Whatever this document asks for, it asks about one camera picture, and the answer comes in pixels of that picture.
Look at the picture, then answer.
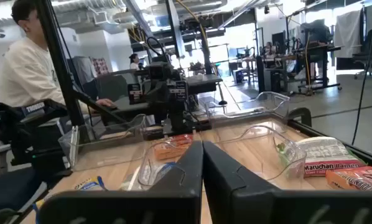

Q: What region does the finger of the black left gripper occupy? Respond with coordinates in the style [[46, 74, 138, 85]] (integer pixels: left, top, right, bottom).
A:
[[144, 83, 159, 108], [157, 83, 170, 108]]

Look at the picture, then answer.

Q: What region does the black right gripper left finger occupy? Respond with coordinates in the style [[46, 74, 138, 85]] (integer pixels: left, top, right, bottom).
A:
[[38, 141, 204, 224]]

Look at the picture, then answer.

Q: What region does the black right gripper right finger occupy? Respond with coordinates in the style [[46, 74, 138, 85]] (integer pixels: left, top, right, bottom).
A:
[[203, 141, 372, 224]]

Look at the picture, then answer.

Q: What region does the orange Maruchan noodle pack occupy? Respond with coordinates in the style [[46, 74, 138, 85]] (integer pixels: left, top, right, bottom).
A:
[[170, 133, 193, 147], [153, 141, 190, 162], [325, 166, 372, 191]]

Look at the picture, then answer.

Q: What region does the lime chili Maruchan noodle pack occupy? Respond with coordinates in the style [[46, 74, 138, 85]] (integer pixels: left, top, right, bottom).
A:
[[295, 136, 366, 178]]

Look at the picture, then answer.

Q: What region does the person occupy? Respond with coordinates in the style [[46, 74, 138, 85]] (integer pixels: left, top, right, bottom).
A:
[[0, 0, 116, 114], [128, 53, 141, 71]]

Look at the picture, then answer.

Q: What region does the red plaid cloth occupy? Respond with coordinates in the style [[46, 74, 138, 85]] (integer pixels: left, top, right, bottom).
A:
[[90, 57, 110, 75]]

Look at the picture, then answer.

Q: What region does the clear plastic bin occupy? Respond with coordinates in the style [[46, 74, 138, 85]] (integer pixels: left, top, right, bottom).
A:
[[204, 91, 291, 125], [137, 124, 308, 191], [57, 113, 147, 172]]

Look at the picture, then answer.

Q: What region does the grey hanging cloth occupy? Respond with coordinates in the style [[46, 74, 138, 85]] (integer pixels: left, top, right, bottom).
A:
[[70, 55, 97, 86]]

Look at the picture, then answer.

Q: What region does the black standing desk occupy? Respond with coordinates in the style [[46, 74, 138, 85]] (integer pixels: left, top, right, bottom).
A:
[[256, 18, 344, 96]]

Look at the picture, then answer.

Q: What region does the dark blue office chair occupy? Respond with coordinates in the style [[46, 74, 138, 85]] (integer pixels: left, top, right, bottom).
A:
[[0, 144, 50, 224]]

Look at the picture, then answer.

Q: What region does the white hanging sheet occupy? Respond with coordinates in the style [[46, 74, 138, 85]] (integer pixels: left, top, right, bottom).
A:
[[333, 9, 363, 59]]

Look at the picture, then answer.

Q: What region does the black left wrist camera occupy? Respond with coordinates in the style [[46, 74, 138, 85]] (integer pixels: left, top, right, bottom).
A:
[[147, 60, 174, 81]]

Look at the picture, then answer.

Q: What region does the black metal frame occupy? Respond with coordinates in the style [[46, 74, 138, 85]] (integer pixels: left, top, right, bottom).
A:
[[33, 0, 372, 167]]

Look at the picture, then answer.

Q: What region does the silver ventilation duct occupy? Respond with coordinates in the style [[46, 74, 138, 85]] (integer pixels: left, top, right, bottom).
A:
[[50, 0, 128, 15]]

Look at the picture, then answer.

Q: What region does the black hanging cable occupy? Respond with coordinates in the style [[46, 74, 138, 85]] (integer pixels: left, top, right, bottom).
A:
[[350, 0, 372, 147]]

